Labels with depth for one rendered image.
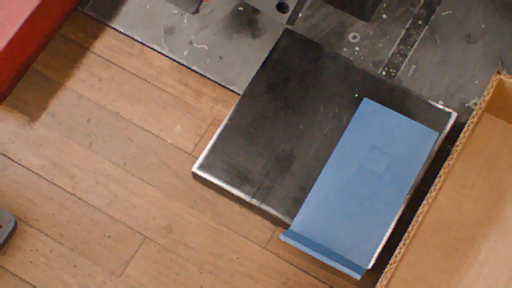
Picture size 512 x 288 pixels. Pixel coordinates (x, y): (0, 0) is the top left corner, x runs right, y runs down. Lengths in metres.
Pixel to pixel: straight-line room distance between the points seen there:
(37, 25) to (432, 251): 0.39
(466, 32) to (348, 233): 0.23
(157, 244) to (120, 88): 0.15
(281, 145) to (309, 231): 0.08
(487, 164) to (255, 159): 0.20
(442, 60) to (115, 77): 0.29
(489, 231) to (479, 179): 0.05
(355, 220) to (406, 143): 0.08
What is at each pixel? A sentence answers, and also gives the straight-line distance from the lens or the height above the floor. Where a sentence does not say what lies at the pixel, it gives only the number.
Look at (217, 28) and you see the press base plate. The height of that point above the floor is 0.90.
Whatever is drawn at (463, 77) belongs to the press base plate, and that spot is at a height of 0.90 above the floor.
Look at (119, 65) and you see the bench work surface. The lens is 0.90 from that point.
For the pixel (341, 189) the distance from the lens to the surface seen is 0.81.
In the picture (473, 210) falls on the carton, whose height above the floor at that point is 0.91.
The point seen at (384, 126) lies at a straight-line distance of 0.84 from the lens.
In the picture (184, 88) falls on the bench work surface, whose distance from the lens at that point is 0.88.
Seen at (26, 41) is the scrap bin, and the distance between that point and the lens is 0.88.
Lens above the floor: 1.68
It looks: 66 degrees down
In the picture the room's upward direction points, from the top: 2 degrees counter-clockwise
